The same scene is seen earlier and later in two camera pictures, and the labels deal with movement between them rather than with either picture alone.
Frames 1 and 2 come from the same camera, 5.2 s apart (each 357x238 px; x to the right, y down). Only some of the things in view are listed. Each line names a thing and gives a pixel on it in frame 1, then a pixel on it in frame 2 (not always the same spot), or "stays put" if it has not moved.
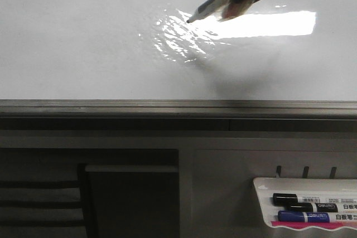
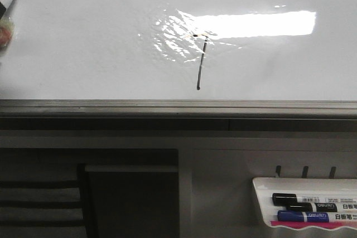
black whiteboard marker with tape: x=220 y=6 -> x=6 y=28
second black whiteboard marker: x=322 y=207 stays put
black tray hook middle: x=305 y=171 stays put
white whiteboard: x=124 y=35 stays put
